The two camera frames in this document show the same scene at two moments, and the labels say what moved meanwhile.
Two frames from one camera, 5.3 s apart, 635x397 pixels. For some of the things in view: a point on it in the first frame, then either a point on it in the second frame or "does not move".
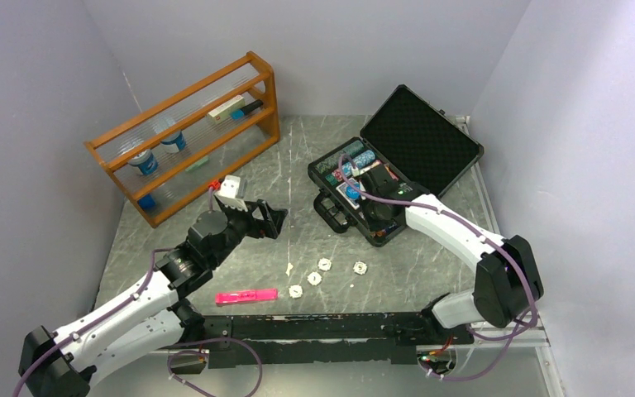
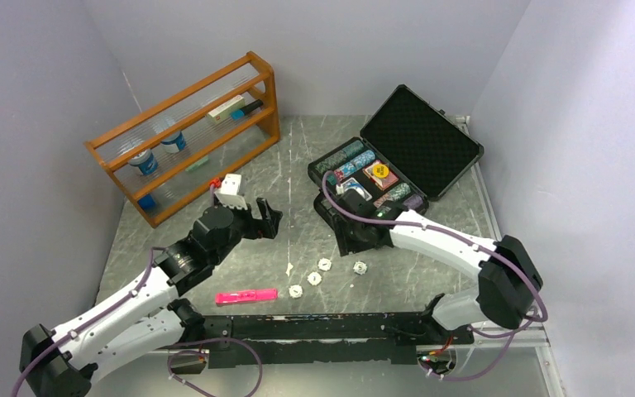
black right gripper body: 374,217 -> 350,237
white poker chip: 324,264 does not move
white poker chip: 295,291 does not move
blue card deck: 351,193 does not move
